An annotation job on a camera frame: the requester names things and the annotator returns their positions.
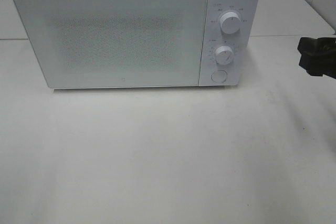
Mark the white microwave door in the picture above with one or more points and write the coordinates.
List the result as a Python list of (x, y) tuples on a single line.
[(115, 43)]

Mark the round door release button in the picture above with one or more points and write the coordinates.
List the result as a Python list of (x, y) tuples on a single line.
[(219, 76)]

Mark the white timer knob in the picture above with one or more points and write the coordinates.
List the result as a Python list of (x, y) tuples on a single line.
[(224, 55)]

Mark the white microwave oven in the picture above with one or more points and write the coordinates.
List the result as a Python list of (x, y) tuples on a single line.
[(225, 6)]

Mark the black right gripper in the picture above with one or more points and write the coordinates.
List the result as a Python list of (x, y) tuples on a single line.
[(317, 56)]

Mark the white upper microwave knob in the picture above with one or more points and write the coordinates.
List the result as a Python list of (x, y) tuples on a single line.
[(230, 22)]

